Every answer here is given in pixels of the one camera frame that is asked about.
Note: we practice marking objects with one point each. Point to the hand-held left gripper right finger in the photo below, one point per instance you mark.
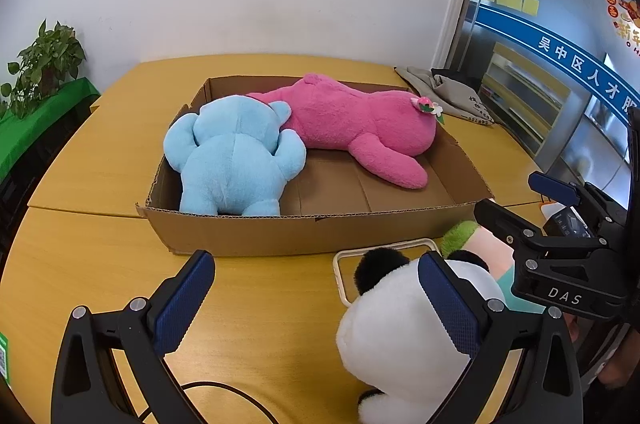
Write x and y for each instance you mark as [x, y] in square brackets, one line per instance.
[450, 304]

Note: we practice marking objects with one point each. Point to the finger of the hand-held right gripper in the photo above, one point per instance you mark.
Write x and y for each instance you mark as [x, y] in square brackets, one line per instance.
[552, 187]
[500, 221]

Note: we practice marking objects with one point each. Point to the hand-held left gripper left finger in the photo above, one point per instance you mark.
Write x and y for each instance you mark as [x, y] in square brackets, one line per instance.
[182, 304]

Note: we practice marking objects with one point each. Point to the pink plush toy teal outfit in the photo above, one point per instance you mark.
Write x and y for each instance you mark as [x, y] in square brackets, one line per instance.
[487, 254]

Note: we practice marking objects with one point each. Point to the panda plush toy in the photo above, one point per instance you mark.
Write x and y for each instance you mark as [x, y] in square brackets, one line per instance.
[390, 334]

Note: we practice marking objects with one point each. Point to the cream rectangular frame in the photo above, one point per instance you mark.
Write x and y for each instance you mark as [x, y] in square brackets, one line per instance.
[385, 246]

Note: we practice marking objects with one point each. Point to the brown cardboard box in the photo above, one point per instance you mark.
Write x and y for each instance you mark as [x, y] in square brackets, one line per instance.
[250, 234]

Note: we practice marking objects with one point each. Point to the wooden desktop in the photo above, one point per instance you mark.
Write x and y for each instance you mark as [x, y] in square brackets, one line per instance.
[100, 254]

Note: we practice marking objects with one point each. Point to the person's right hand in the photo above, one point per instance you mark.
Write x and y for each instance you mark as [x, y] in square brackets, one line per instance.
[620, 364]

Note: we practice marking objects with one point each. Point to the white orange power strip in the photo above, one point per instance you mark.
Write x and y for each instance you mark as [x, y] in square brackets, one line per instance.
[551, 209]

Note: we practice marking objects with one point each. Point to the black product box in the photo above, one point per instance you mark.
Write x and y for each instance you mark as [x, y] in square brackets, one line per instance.
[567, 224]

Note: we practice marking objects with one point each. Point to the grey cloth bag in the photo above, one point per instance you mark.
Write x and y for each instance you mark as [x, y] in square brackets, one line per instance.
[450, 99]

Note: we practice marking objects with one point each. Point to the blue banner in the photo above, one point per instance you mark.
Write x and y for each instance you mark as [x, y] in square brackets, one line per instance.
[550, 42]

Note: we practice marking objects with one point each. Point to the light blue plush toy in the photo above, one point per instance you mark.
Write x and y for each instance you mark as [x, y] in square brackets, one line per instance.
[230, 164]

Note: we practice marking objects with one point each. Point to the magenta bear plush toy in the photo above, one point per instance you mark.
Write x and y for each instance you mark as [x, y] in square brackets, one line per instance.
[350, 124]

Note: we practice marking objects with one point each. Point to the green label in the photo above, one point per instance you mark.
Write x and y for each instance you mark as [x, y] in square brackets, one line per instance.
[3, 354]

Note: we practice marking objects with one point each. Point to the red festive window sticker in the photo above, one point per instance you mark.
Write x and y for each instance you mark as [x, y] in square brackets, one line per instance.
[625, 12]

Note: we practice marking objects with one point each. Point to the green cloth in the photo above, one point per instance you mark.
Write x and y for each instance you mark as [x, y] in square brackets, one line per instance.
[40, 114]

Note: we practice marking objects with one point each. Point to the large potted green plant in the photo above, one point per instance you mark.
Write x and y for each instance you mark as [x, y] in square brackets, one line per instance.
[47, 59]

